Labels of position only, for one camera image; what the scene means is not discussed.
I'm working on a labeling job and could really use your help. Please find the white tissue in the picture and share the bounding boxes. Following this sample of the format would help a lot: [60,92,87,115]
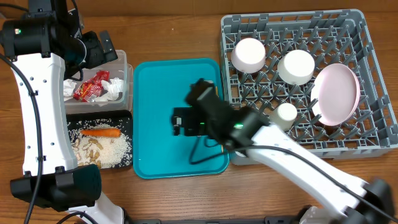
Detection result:
[95,77,124,102]

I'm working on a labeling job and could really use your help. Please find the red snack wrapper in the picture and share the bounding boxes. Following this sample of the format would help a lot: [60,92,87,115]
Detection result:
[73,70,110,102]

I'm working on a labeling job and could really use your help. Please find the orange carrot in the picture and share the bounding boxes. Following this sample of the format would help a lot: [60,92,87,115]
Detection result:
[80,128,121,138]

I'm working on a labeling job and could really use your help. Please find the pink bowl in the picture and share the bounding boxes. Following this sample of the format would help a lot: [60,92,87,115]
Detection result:
[231,38,266,73]

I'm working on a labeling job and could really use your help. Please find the peanut shells and rice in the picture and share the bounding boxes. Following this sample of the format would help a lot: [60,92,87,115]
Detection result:
[67,119,133,169]

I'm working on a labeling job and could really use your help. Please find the white cup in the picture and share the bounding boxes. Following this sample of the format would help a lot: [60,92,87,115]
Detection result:
[269,103,298,131]

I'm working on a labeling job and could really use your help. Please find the small white bowl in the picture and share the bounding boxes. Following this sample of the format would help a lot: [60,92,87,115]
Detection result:
[277,50,315,85]

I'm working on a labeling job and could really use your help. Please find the white round plate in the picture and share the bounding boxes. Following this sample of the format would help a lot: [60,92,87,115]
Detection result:
[310,63,360,126]

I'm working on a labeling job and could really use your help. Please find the white napkin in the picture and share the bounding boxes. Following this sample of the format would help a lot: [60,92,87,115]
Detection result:
[63,79,76,97]

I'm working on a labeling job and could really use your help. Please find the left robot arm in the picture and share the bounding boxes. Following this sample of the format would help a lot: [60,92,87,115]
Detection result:
[1,0,129,223]

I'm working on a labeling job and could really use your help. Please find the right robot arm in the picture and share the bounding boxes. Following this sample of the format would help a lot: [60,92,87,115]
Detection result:
[171,78,397,223]

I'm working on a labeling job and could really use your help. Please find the grey dishwasher rack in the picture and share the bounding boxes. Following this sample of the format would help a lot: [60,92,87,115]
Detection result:
[220,9,397,159]

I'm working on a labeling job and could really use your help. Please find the clear plastic bin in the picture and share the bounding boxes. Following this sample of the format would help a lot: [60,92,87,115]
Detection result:
[65,50,133,114]

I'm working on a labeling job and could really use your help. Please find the teal serving tray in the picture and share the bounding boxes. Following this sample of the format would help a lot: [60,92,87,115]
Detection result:
[132,58,229,179]

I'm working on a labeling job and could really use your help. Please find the black tray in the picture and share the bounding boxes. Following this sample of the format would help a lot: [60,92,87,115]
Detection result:
[66,109,134,170]

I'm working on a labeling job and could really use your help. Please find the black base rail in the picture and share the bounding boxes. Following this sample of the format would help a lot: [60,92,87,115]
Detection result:
[124,205,352,224]

